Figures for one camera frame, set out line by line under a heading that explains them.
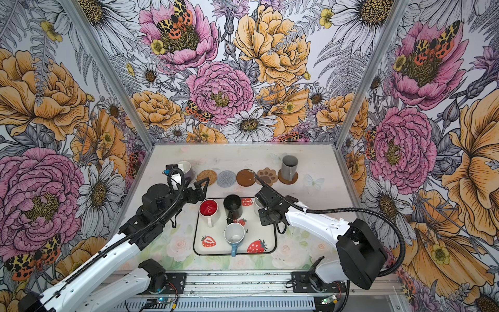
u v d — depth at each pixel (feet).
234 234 2.75
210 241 2.77
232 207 3.00
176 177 2.04
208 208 2.96
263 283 2.50
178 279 2.45
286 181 3.37
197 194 2.14
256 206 2.79
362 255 1.38
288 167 3.18
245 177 3.47
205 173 3.55
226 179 3.45
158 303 2.36
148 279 2.03
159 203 1.74
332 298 2.34
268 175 3.55
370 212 1.47
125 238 1.56
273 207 2.14
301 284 2.40
